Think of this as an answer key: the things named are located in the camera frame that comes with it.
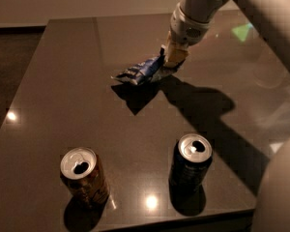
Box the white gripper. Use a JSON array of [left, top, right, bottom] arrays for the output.
[[163, 3, 212, 68]]

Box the blue chip bag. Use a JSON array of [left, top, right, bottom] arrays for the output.
[[112, 45, 184, 86]]

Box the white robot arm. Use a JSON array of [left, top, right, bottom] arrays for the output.
[[164, 0, 290, 232]]

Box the dark blue pepsi can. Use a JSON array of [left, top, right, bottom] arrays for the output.
[[169, 133, 213, 193]]

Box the orange soda can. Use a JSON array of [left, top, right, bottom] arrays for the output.
[[60, 147, 109, 209]]

